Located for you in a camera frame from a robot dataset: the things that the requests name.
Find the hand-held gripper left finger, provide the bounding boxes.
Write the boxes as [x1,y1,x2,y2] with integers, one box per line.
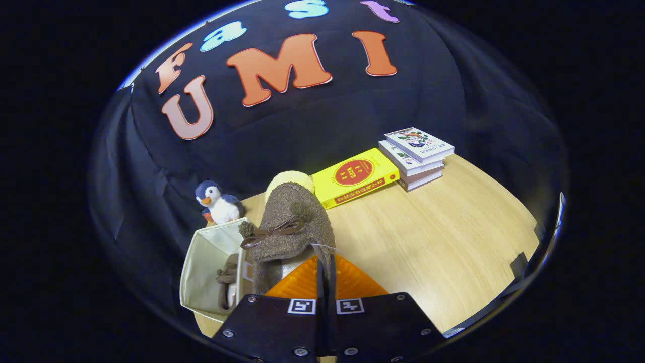
[209,256,328,363]

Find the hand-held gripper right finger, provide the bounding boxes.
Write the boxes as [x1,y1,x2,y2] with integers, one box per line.
[329,255,446,363]

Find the brown fuzzy shoe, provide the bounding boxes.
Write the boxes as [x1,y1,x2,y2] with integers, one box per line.
[216,253,240,311]
[238,182,337,298]

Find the beige fabric storage box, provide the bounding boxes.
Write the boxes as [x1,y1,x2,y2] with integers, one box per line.
[179,217,255,323]

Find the penguin plush toy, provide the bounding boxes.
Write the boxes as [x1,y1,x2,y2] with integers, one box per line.
[195,180,245,226]

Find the yellow round plush bun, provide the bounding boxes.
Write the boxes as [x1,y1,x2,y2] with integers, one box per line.
[265,170,315,205]

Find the yellow book with red circle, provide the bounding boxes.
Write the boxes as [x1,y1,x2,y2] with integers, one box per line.
[311,147,401,210]

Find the white book with colourful cover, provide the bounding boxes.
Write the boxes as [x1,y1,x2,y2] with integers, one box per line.
[384,127,455,164]

